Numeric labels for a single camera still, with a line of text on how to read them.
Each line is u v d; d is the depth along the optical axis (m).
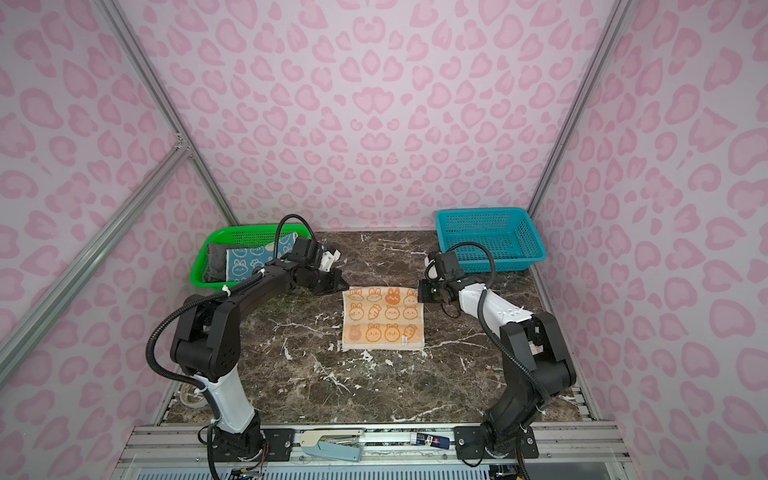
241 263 1.04
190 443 0.75
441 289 0.70
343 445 0.72
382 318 0.95
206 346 0.49
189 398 0.82
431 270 0.82
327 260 0.87
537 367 0.45
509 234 1.17
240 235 1.18
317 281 0.80
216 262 0.98
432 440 0.72
